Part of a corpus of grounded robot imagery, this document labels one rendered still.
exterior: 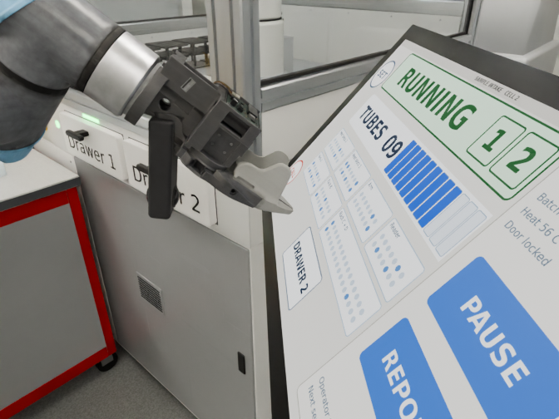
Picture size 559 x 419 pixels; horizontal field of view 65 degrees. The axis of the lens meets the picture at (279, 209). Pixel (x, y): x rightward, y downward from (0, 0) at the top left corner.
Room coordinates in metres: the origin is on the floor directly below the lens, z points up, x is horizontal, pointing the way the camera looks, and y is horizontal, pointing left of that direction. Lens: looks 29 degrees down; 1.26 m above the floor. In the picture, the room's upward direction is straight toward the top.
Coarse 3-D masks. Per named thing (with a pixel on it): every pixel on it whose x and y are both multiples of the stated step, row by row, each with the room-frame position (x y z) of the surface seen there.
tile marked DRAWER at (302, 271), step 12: (300, 240) 0.39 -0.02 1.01; (312, 240) 0.38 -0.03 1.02; (288, 252) 0.39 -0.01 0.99; (300, 252) 0.37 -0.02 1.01; (312, 252) 0.36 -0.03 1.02; (288, 264) 0.37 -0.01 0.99; (300, 264) 0.36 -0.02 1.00; (312, 264) 0.34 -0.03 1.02; (288, 276) 0.36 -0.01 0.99; (300, 276) 0.34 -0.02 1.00; (312, 276) 0.33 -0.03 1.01; (288, 288) 0.34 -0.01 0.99; (300, 288) 0.32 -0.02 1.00; (312, 288) 0.31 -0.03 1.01; (288, 300) 0.32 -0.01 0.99; (300, 300) 0.31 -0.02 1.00; (288, 312) 0.31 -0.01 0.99
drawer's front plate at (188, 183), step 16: (128, 144) 0.91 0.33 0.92; (128, 160) 0.92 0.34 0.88; (144, 160) 0.87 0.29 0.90; (128, 176) 0.93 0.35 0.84; (192, 176) 0.76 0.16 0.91; (192, 192) 0.77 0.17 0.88; (208, 192) 0.74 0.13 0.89; (176, 208) 0.81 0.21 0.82; (208, 208) 0.74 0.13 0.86; (208, 224) 0.74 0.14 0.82
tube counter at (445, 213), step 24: (384, 144) 0.42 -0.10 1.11; (408, 144) 0.38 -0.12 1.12; (384, 168) 0.38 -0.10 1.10; (408, 168) 0.35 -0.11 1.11; (432, 168) 0.32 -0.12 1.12; (408, 192) 0.32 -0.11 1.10; (432, 192) 0.30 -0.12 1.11; (456, 192) 0.28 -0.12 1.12; (432, 216) 0.28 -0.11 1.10; (456, 216) 0.26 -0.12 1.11; (480, 216) 0.24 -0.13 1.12; (432, 240) 0.26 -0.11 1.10; (456, 240) 0.24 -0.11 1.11
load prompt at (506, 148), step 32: (416, 64) 0.50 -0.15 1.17; (416, 96) 0.44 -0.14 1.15; (448, 96) 0.39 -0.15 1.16; (480, 96) 0.35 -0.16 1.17; (448, 128) 0.35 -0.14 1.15; (480, 128) 0.32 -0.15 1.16; (512, 128) 0.29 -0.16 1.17; (544, 128) 0.27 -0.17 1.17; (480, 160) 0.29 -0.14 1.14; (512, 160) 0.27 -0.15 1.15; (544, 160) 0.25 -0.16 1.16; (512, 192) 0.24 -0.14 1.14
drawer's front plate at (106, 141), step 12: (60, 120) 1.14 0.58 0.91; (72, 120) 1.09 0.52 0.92; (84, 120) 1.07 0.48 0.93; (96, 132) 1.00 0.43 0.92; (108, 132) 0.97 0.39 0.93; (72, 144) 1.11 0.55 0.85; (84, 144) 1.06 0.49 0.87; (96, 144) 1.01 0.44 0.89; (108, 144) 0.97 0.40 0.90; (120, 144) 0.95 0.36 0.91; (84, 156) 1.07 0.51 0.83; (96, 156) 1.02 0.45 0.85; (108, 156) 0.98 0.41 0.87; (120, 156) 0.95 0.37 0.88; (108, 168) 0.99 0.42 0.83; (120, 168) 0.95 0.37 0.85
